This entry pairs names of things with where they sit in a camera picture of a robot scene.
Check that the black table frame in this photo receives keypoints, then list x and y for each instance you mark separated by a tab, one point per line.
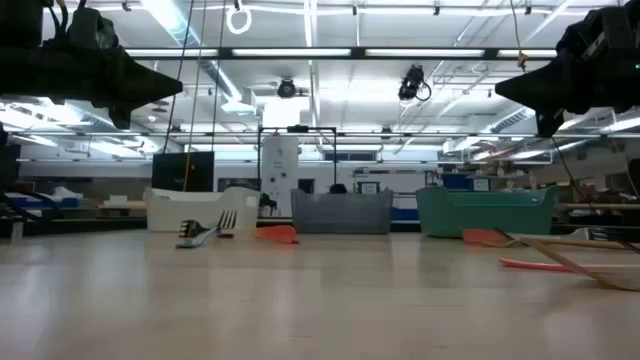
100	226

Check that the gold fork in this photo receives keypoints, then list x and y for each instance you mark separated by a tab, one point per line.
575	243

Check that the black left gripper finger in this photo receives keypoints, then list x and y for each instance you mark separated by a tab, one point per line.
145	85

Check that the blue crate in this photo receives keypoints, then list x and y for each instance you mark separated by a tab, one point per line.
455	181

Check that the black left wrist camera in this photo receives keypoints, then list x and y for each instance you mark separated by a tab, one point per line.
92	30

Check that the person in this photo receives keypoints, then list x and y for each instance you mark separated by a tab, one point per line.
338	188

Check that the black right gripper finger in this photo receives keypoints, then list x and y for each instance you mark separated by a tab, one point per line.
540	87

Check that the pink-red cutlery piece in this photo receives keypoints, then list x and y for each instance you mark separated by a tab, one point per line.
530	264

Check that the black panel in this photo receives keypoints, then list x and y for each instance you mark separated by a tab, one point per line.
172	172

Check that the white cabinet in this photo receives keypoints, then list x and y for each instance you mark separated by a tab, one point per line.
280	170

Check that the orange plastic cutlery piece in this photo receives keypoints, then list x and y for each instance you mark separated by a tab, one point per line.
480	236

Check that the teal plastic bin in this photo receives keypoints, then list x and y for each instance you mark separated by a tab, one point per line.
485	215

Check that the blue storage bins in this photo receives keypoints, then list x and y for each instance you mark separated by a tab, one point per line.
45	202

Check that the grey translucent plastic bin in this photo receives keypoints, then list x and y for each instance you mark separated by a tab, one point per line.
340	212

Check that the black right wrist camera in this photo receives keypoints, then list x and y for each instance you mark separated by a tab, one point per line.
600	35

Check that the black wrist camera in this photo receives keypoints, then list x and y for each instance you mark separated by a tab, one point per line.
600	35
92	30

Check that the black ceiling camera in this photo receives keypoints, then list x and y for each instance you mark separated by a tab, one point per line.
286	88
411	82

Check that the wooden utensil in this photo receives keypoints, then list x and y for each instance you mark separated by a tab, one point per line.
565	261

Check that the white plastic bin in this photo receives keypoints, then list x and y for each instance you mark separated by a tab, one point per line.
200	210

